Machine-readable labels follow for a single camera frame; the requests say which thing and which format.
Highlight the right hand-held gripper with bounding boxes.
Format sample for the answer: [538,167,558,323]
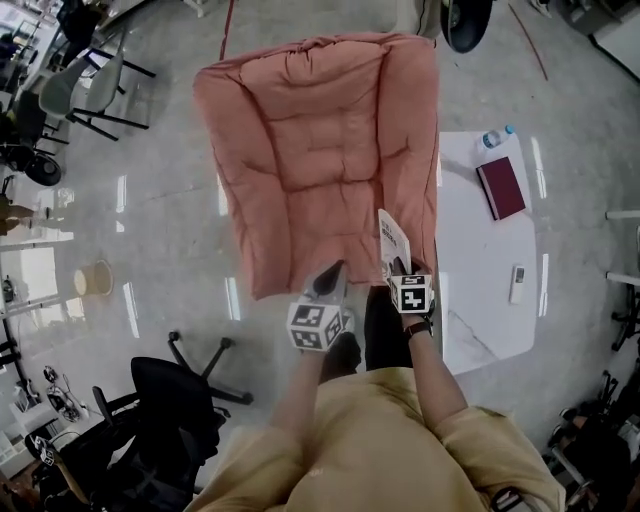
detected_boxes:
[383,255,437,317]

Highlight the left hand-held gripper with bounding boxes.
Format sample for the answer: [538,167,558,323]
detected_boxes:
[286,259,357,354]

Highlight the white magazine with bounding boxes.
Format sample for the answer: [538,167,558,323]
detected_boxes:
[376,208,414,282]

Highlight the pink cushioned armchair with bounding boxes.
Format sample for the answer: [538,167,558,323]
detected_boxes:
[191,31,442,302]

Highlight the person's right forearm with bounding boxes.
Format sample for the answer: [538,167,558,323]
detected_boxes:
[406,313,470,437]

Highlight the person's left forearm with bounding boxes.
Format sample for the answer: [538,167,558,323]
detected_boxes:
[271,346,332,437]

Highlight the maroon hardcover book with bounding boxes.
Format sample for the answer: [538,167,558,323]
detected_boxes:
[474,155,528,223]

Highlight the dark wrist watch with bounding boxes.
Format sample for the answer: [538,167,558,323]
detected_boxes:
[403,319,435,340]

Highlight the person's black trousers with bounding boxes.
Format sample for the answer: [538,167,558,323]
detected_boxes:
[318,286,417,384]

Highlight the white marble table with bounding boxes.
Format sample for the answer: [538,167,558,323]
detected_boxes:
[433,130,540,377]

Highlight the white remote control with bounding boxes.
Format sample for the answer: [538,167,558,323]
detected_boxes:
[508,264,528,306]

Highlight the clear plastic water bottle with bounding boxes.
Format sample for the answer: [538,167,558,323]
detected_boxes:
[474,124,517,154]

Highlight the person's yellow shirt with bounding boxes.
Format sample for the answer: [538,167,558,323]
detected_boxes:
[183,366,567,512]

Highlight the black office chair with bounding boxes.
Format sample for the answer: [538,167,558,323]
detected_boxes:
[91,329,255,512]

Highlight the round wooden stool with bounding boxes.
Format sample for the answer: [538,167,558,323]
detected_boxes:
[73,258,116,300]

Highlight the black oval backpack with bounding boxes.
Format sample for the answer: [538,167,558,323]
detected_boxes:
[439,0,497,55]

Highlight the grey shell chair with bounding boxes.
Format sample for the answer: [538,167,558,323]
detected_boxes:
[66,48,157,142]
[38,56,95,122]

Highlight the spare hand-held gripper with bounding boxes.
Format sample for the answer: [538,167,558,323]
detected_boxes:
[26,433,59,468]

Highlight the red floor cable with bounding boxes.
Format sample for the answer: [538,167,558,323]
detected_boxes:
[508,1,550,82]
[219,0,237,60]

